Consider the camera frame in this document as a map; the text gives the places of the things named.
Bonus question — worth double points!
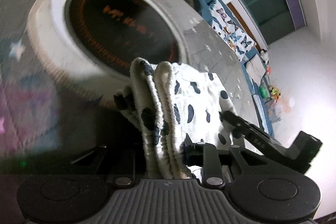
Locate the blue sectional sofa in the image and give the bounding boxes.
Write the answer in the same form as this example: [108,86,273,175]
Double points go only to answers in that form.
[184,0,274,136]

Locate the white navy polka dot pants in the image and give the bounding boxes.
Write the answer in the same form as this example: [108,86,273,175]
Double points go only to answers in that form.
[114,57,244,179]

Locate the dark green window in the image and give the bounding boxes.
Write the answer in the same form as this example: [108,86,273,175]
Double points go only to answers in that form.
[240,0,295,45]

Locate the round induction cooktop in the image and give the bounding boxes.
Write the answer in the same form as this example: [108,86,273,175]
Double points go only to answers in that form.
[27,0,188,105]

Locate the grey star quilted table cover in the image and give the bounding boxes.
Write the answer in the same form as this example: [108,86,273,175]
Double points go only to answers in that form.
[0,0,263,162]

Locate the beige cushion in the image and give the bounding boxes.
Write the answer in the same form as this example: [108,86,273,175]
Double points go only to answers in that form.
[245,55,266,85]

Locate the colourful toy pile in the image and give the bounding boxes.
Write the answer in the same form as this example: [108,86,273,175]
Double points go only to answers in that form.
[269,86,281,101]

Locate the panda plush toy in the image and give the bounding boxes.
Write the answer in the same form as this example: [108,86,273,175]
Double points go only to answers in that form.
[260,50,269,65]

